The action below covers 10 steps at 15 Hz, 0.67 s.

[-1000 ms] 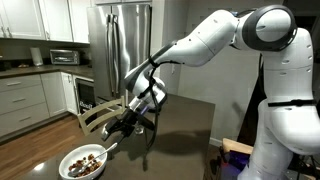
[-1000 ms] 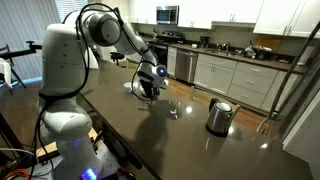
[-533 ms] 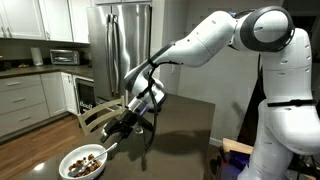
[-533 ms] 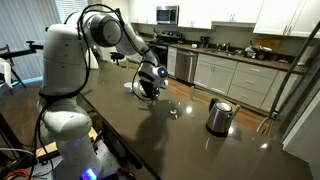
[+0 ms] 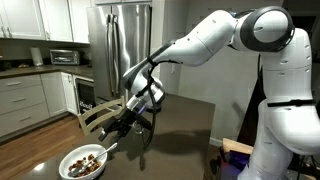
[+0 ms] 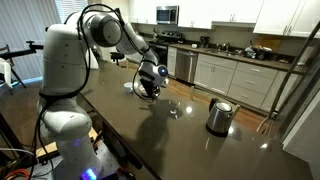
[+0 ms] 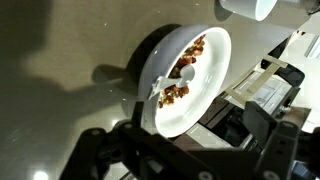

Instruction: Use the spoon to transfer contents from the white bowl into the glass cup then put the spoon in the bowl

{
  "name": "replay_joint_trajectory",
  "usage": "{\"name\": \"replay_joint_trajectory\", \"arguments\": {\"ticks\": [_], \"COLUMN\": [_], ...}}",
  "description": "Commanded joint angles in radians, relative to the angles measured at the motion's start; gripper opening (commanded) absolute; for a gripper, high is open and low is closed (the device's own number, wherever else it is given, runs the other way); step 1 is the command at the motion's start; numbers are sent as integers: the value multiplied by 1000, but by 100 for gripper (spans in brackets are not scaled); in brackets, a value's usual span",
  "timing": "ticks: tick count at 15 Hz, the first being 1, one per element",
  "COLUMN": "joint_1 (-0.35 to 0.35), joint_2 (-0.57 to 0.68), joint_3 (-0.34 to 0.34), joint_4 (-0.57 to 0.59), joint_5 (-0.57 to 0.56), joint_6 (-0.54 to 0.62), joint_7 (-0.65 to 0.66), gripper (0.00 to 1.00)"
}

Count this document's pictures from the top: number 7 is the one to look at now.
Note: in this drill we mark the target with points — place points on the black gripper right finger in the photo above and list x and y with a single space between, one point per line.
280 150

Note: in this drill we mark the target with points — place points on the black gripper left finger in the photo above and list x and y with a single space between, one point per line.
150 150

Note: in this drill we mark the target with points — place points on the metal spoon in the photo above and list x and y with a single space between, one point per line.
185 75

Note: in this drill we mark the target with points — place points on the mixed nuts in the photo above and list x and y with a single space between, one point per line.
185 60

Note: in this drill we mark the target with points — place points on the white bowl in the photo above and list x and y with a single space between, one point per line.
206 90

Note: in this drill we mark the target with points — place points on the small white mug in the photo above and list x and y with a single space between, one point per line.
248 7

